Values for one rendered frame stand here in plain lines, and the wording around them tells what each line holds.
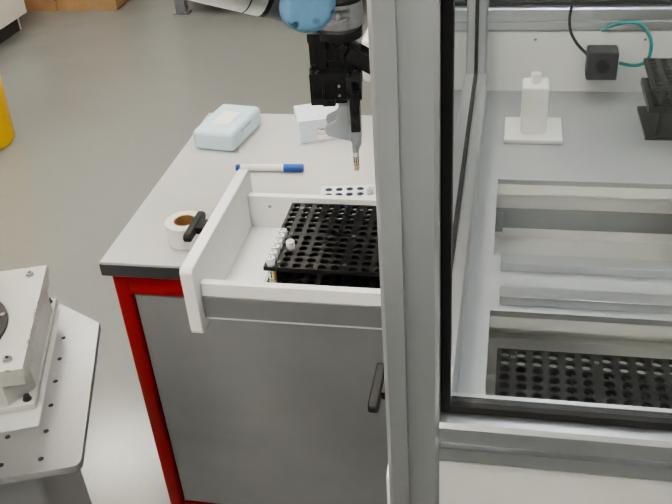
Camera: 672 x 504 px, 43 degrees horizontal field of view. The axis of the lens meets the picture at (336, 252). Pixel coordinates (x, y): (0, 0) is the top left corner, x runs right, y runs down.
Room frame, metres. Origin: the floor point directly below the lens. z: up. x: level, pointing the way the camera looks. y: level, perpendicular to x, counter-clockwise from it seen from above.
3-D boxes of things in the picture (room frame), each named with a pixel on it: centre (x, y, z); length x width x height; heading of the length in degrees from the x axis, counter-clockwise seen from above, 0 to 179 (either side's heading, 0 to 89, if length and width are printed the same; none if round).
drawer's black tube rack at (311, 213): (1.03, -0.03, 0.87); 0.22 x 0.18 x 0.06; 77
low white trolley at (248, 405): (1.47, 0.06, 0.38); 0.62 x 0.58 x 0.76; 167
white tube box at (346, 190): (1.33, -0.04, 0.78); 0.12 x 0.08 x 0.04; 85
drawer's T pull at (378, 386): (0.70, -0.05, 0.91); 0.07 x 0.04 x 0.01; 167
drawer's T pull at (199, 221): (1.08, 0.19, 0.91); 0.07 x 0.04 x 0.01; 167
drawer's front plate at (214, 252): (1.08, 0.17, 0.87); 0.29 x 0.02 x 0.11; 167
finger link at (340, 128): (1.28, -0.03, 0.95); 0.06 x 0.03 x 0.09; 85
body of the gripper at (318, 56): (1.30, -0.03, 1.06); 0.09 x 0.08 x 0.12; 85
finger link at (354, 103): (1.27, -0.05, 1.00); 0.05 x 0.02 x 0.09; 175
